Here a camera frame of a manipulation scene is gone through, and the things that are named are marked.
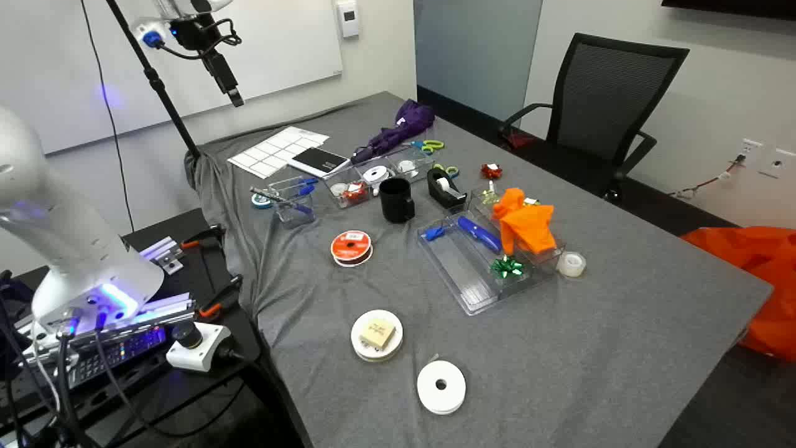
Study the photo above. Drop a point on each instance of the orange crumpled cloth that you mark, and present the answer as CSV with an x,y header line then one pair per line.
x,y
523,222

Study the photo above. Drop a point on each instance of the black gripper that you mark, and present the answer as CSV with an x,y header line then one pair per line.
x,y
199,33

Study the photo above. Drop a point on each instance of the blue pen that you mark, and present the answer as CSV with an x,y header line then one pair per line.
x,y
299,208

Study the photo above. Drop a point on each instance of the white wall outlet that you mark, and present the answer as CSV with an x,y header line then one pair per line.
x,y
751,150

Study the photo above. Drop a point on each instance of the purple folded umbrella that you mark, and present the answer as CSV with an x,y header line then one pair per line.
x,y
399,128

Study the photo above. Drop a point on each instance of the white ribbon spool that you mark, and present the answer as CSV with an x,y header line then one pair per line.
x,y
440,386

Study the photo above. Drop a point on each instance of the black cup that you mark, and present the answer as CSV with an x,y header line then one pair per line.
x,y
396,201

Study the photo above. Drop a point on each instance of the black wall television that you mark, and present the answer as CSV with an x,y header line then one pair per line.
x,y
730,5

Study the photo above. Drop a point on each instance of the large clear plastic tray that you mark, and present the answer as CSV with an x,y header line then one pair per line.
x,y
476,276

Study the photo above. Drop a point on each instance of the white tape roll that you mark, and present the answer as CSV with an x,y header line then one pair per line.
x,y
375,176

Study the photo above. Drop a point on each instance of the silver metal block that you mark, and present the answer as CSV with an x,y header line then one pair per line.
x,y
163,254

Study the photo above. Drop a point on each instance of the clear pen container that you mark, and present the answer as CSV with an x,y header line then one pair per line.
x,y
291,203

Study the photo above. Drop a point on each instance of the black tripod pole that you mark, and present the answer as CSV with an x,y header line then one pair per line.
x,y
156,84

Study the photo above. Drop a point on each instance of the grey tablecloth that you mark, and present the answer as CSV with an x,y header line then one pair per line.
x,y
498,331

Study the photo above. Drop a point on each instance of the black tape dispenser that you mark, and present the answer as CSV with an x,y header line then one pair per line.
x,y
447,193

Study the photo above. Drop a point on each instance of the blue round disc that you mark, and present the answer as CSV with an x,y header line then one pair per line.
x,y
258,197

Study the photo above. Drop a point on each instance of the white label sheet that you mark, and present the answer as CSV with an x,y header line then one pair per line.
x,y
276,153

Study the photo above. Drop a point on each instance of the black mesh office chair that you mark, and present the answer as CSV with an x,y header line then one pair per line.
x,y
610,101

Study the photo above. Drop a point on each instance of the white wall thermostat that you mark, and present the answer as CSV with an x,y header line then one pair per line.
x,y
349,15

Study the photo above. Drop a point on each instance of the red gift bow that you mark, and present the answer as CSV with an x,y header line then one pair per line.
x,y
355,193
491,169

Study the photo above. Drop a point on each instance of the white wall plate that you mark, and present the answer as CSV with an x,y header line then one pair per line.
x,y
781,162

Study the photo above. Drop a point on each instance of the white spool tan ribbon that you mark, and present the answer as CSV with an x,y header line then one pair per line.
x,y
375,335

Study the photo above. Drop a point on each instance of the small clear tape roll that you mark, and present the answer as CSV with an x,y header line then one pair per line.
x,y
406,168

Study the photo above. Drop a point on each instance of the white whiteboard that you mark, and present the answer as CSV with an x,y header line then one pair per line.
x,y
275,51

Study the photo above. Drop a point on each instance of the green gift bow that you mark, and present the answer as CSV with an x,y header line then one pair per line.
x,y
505,268

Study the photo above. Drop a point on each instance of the small clear plastic tray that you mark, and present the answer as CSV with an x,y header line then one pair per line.
x,y
349,194

